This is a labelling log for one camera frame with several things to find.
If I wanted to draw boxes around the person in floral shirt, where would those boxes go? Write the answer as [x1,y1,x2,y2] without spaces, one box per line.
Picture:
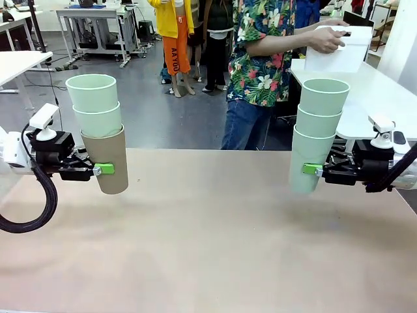
[221,0,309,151]

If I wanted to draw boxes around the black pole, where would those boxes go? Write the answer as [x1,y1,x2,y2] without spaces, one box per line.
[27,0,48,53]

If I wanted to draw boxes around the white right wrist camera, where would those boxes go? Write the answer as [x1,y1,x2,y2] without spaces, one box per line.
[367,113,397,149]

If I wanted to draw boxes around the person's left hand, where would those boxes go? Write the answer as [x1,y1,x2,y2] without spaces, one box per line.
[321,18,351,29]

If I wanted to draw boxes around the person's left forearm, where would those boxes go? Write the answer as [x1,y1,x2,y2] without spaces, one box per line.
[295,22,323,34]

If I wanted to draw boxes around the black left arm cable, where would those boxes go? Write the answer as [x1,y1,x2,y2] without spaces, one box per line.
[0,130,59,233]

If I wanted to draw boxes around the brown cup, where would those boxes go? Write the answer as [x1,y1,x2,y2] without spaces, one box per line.
[79,123,130,196]

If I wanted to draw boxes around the thin black hanging cable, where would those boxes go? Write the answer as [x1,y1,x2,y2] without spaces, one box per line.
[48,63,63,131]

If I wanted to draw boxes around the light green cup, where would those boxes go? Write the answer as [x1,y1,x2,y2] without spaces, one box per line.
[299,78,351,116]
[288,125,336,195]
[65,74,117,113]
[295,103,343,138]
[71,100,122,138]

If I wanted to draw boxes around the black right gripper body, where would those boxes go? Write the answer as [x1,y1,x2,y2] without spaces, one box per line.
[321,139,395,186]

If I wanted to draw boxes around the person in brown top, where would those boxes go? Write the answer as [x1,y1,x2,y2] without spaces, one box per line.
[187,0,211,82]

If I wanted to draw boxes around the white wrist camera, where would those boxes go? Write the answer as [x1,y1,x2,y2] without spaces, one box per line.
[28,103,60,142]
[367,113,397,149]

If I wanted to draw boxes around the white metal-frame desk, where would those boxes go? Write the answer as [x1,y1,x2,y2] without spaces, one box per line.
[55,5,139,68]

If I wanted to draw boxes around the blue hanging jacket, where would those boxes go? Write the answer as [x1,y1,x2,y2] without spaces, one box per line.
[295,0,322,30]

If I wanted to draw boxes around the person in black clothes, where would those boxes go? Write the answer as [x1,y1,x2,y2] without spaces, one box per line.
[198,0,235,93]

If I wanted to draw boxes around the person in yellow jacket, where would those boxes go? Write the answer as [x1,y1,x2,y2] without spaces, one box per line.
[146,0,196,98]

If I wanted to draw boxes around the black monitor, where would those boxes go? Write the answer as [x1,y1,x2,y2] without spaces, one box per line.
[343,10,375,27]

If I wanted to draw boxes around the person's right forearm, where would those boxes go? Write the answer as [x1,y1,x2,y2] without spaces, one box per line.
[247,29,315,57]

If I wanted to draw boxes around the white side table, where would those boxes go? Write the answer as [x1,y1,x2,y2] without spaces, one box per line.
[289,58,417,143]

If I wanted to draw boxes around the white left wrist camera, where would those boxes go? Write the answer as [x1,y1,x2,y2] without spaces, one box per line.
[28,103,60,142]

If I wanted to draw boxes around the person's right hand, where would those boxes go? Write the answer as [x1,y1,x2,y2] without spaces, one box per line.
[308,26,347,55]

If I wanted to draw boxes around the white plastic basket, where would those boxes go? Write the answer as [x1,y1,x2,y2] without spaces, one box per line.
[304,25,373,74]

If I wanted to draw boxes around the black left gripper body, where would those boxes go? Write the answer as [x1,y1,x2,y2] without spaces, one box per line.
[25,130,95,182]

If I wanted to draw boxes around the white background desk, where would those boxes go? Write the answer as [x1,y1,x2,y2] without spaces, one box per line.
[0,6,43,52]

